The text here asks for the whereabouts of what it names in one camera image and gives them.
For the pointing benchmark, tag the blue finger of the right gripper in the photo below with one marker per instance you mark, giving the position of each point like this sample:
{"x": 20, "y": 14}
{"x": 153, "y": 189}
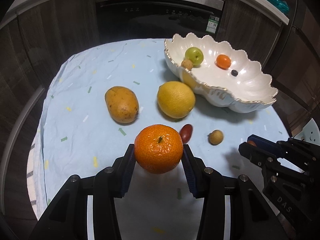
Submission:
{"x": 255, "y": 155}
{"x": 265, "y": 144}

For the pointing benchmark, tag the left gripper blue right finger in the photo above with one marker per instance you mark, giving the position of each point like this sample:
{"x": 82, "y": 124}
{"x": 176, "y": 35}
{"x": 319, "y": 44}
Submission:
{"x": 193, "y": 167}

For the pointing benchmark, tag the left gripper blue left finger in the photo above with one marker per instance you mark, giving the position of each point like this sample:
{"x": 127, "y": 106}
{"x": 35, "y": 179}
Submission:
{"x": 126, "y": 169}

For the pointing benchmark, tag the large orange tangerine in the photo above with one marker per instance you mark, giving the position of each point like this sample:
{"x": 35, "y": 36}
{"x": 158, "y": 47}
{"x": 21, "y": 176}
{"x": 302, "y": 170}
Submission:
{"x": 158, "y": 149}

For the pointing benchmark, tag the tan round longan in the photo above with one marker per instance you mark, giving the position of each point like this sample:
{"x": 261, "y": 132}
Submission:
{"x": 216, "y": 137}

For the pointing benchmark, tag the dark red jujube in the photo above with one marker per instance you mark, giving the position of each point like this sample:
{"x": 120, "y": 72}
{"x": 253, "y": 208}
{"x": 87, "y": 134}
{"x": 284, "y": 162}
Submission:
{"x": 186, "y": 133}

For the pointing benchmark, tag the yellow brown mango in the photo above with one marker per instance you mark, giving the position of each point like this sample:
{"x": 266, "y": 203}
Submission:
{"x": 122, "y": 104}

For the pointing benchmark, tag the large yellow citrus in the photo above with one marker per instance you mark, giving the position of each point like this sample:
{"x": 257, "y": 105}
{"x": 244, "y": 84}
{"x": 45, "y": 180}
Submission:
{"x": 175, "y": 99}

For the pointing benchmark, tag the small orange kumquat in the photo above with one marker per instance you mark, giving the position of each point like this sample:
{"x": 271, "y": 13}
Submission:
{"x": 223, "y": 61}

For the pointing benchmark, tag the white plastic stool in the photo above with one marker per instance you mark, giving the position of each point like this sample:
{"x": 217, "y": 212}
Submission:
{"x": 310, "y": 133}

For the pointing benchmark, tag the light blue patterned tablecloth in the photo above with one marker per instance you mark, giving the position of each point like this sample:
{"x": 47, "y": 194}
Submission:
{"x": 76, "y": 135}

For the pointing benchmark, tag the dark blueberry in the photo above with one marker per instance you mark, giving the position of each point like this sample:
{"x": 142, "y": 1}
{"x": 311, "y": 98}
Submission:
{"x": 234, "y": 72}

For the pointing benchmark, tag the white scalloped gold-rimmed bowl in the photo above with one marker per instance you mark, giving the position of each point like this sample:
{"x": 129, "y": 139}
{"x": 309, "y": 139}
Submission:
{"x": 249, "y": 91}

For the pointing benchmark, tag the green apple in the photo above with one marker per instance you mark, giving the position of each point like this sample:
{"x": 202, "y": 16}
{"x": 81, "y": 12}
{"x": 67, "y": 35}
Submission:
{"x": 195, "y": 55}

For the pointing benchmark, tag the teal snack bag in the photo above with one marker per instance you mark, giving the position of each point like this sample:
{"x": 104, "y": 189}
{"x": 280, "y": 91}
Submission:
{"x": 281, "y": 5}

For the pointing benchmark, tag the black built-in dishwasher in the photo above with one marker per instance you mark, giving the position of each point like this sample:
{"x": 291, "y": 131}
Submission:
{"x": 120, "y": 20}

